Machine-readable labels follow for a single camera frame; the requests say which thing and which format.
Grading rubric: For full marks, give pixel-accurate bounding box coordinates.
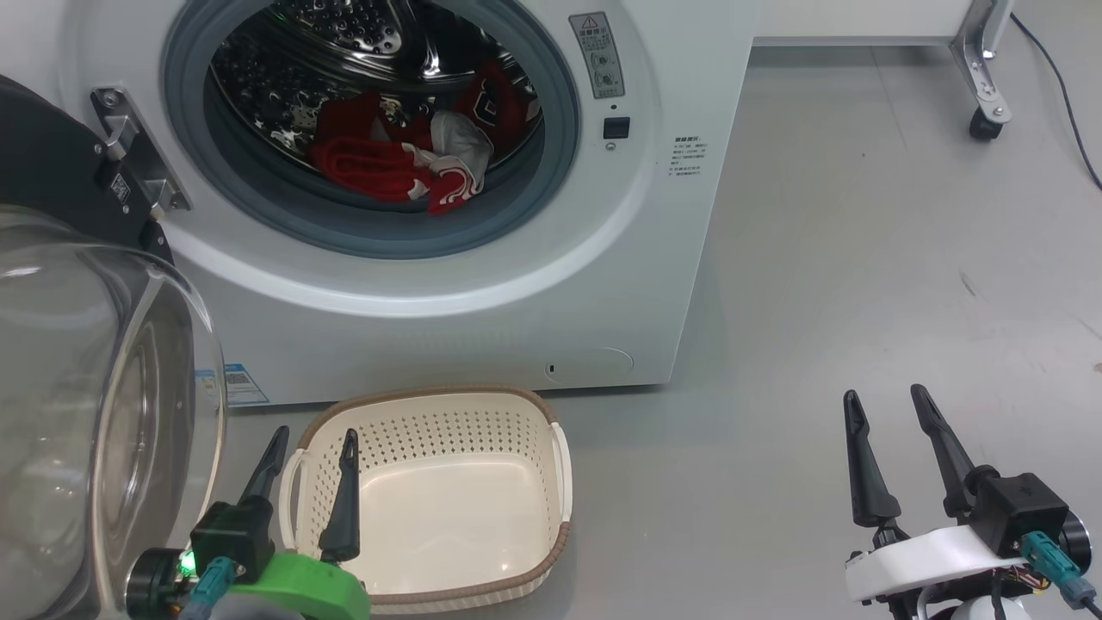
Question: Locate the blue energy label sticker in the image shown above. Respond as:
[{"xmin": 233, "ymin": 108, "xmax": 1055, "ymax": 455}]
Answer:
[{"xmin": 196, "ymin": 363, "xmax": 269, "ymax": 407}]

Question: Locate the white table with metal leg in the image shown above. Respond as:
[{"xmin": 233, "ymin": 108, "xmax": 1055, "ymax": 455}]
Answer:
[{"xmin": 753, "ymin": 0, "xmax": 1017, "ymax": 121}]

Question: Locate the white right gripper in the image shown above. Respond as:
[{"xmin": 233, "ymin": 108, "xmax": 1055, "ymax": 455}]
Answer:
[{"xmin": 843, "ymin": 384, "xmax": 1038, "ymax": 604}]

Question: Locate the cream perforated basket brown rim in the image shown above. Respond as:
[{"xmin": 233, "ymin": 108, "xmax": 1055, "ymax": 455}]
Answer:
[{"xmin": 280, "ymin": 385, "xmax": 573, "ymax": 614}]

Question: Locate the teal plug left camera cable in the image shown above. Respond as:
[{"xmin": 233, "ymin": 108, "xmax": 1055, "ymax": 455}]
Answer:
[{"xmin": 176, "ymin": 555, "xmax": 238, "ymax": 620}]

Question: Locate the silver metal door hinge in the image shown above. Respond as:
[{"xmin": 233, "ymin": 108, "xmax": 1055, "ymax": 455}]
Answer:
[{"xmin": 90, "ymin": 86, "xmax": 192, "ymax": 216}]

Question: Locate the small printed text sticker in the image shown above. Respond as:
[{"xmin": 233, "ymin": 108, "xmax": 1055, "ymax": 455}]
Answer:
[{"xmin": 674, "ymin": 135, "xmax": 707, "ymax": 177}]

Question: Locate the black round glass washer door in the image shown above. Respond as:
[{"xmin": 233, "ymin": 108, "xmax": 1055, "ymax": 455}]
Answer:
[{"xmin": 0, "ymin": 73, "xmax": 229, "ymax": 620}]

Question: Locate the red and white garment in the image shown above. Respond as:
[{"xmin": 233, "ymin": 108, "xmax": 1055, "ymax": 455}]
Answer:
[{"xmin": 310, "ymin": 60, "xmax": 543, "ymax": 216}]

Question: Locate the grey rubber door gasket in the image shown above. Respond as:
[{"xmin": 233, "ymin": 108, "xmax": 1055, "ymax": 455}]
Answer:
[{"xmin": 162, "ymin": 0, "xmax": 582, "ymax": 261}]

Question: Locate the black floor cable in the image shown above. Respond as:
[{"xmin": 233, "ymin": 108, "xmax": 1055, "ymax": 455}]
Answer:
[{"xmin": 1009, "ymin": 10, "xmax": 1102, "ymax": 192}]

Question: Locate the white front-load washing machine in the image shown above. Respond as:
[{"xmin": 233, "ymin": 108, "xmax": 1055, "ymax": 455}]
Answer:
[{"xmin": 0, "ymin": 0, "xmax": 758, "ymax": 406}]

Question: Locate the grey warning label sticker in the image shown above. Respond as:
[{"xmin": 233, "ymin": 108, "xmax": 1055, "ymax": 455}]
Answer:
[{"xmin": 568, "ymin": 11, "xmax": 627, "ymax": 100}]

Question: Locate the steel perforated washer drum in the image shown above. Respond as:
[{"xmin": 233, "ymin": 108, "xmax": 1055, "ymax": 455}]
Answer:
[{"xmin": 207, "ymin": 0, "xmax": 545, "ymax": 212}]

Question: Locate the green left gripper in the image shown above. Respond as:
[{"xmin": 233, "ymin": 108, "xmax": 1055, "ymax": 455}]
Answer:
[{"xmin": 226, "ymin": 425, "xmax": 373, "ymax": 620}]

